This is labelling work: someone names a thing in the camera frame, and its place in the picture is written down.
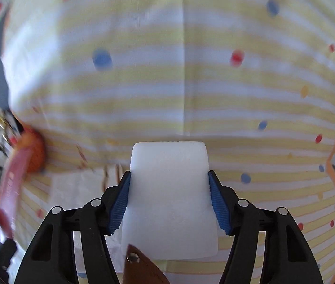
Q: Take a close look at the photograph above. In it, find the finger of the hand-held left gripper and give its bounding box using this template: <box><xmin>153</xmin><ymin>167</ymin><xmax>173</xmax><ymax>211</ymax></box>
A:
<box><xmin>0</xmin><ymin>238</ymin><xmax>18</xmax><ymax>271</ymax></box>

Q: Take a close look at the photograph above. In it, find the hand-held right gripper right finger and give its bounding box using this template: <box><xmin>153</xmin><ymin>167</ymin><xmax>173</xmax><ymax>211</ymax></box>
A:
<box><xmin>207</xmin><ymin>170</ymin><xmax>325</xmax><ymax>284</ymax></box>

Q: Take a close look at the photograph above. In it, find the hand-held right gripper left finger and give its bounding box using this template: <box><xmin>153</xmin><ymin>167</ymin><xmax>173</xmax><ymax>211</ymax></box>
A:
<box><xmin>14</xmin><ymin>172</ymin><xmax>132</xmax><ymax>284</ymax></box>

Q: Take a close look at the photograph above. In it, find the white foam block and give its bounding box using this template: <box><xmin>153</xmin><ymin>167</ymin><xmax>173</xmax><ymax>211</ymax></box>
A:
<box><xmin>121</xmin><ymin>141</ymin><xmax>219</xmax><ymax>261</ymax></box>

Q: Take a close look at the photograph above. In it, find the red paper packet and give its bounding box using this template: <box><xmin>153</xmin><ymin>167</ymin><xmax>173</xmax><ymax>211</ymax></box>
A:
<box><xmin>0</xmin><ymin>146</ymin><xmax>33</xmax><ymax>240</ymax></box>

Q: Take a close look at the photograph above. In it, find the red apple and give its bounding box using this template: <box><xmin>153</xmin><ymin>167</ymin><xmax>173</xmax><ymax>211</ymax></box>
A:
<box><xmin>17</xmin><ymin>129</ymin><xmax>46</xmax><ymax>173</ymax></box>

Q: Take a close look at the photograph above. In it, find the yellow striped cloth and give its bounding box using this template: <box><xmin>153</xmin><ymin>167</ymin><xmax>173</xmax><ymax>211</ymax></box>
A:
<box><xmin>2</xmin><ymin>0</ymin><xmax>335</xmax><ymax>284</ymax></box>

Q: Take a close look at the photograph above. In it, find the brown leather strap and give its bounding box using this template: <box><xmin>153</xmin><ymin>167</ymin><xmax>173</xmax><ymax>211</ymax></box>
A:
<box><xmin>123</xmin><ymin>244</ymin><xmax>171</xmax><ymax>284</ymax></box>

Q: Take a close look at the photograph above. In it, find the gold chain charm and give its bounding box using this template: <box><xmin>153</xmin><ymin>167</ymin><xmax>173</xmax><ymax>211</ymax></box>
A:
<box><xmin>0</xmin><ymin>109</ymin><xmax>20</xmax><ymax>154</ymax></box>

